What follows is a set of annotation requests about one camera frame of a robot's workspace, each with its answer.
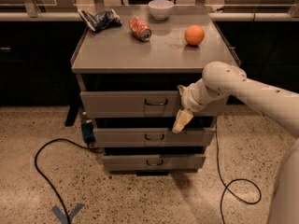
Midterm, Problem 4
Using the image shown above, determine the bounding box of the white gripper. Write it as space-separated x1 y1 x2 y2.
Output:
172 79 218 133

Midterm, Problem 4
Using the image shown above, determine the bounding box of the grey top drawer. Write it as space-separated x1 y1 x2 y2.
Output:
79 90 231 119

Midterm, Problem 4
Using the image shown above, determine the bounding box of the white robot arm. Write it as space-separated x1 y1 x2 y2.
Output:
172 62 299 224

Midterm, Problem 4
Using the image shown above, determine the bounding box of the grey metal drawer cabinet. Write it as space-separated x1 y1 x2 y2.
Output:
70 5 242 176

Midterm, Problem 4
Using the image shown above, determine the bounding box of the grey middle drawer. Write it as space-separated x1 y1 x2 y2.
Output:
93 128 215 147

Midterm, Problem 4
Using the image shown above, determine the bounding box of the orange fruit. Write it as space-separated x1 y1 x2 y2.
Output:
185 25 205 46

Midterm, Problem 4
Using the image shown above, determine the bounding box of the crushed orange soda can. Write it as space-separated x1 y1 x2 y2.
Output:
129 17 151 42

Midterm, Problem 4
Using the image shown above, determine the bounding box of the white ceramic bowl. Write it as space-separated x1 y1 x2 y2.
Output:
149 0 174 20

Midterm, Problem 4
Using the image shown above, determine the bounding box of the blue power adapter box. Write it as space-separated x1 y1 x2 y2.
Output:
81 121 95 144

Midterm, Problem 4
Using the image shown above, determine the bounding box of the blue crumpled chip bag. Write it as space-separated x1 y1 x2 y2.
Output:
78 9 122 32

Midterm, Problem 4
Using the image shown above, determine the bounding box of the blue floor tape mark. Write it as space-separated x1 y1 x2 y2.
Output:
51 203 84 224

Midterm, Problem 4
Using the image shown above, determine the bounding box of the black left floor cable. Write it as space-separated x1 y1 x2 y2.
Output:
34 138 104 224

